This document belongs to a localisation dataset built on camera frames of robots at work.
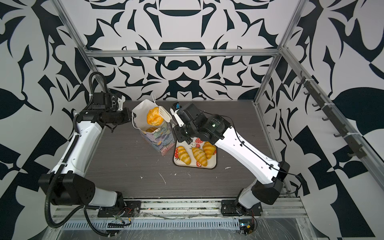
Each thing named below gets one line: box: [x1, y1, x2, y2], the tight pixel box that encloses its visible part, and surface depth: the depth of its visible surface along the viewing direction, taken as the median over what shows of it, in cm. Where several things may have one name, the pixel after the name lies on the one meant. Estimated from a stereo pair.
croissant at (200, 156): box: [192, 147, 208, 167], surface depth 90 cm
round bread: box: [147, 107, 164, 126], surface depth 73 cm
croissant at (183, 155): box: [178, 145, 192, 166], surface depth 91 cm
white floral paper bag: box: [131, 99, 175, 156], surface depth 84 cm
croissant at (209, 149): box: [202, 141, 217, 160], surface depth 92 cm
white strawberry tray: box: [173, 137, 217, 169], surface depth 91 cm
